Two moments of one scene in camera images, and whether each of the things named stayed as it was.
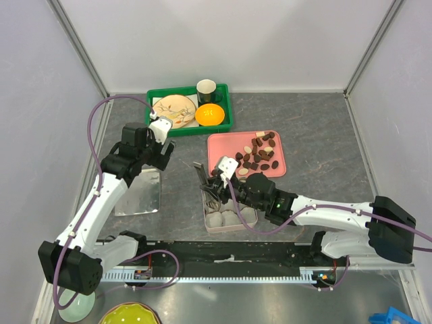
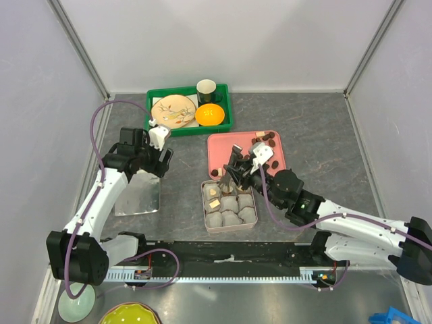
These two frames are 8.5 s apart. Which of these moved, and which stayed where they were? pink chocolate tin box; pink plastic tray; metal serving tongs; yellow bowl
Moved: metal serving tongs
Stayed: pink plastic tray; yellow bowl; pink chocolate tin box
